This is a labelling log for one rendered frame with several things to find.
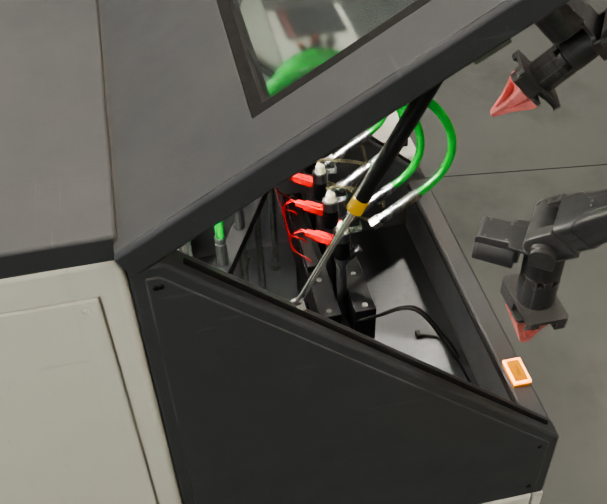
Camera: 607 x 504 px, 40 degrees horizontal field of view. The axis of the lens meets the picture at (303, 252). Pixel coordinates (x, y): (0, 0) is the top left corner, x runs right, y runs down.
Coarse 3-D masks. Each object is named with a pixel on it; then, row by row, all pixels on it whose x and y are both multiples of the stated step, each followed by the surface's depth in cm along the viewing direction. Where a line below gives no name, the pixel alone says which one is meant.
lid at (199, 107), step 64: (128, 0) 116; (192, 0) 105; (256, 0) 100; (320, 0) 92; (384, 0) 86; (448, 0) 77; (512, 0) 73; (128, 64) 105; (192, 64) 96; (256, 64) 92; (320, 64) 86; (384, 64) 77; (448, 64) 76; (128, 128) 96; (192, 128) 88; (256, 128) 82; (320, 128) 78; (128, 192) 88; (192, 192) 82; (256, 192) 81; (128, 256) 83
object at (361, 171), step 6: (366, 162) 151; (372, 162) 150; (360, 168) 151; (366, 168) 150; (354, 174) 151; (360, 174) 151; (342, 180) 152; (348, 180) 152; (354, 180) 151; (342, 192) 153
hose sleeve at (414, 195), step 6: (414, 192) 135; (402, 198) 136; (408, 198) 135; (414, 198) 135; (396, 204) 136; (402, 204) 136; (408, 204) 136; (384, 210) 137; (390, 210) 136; (396, 210) 136; (402, 210) 137; (378, 216) 137; (384, 216) 137; (390, 216) 137; (384, 222) 138
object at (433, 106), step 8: (432, 104) 124; (440, 112) 125; (440, 120) 126; (448, 120) 126; (448, 128) 127; (448, 136) 129; (448, 144) 130; (456, 144) 130; (448, 152) 131; (448, 160) 132; (440, 168) 133; (448, 168) 133; (432, 176) 134; (440, 176) 133; (424, 184) 135; (432, 184) 134; (424, 192) 135; (216, 232) 132; (216, 240) 133; (224, 240) 133
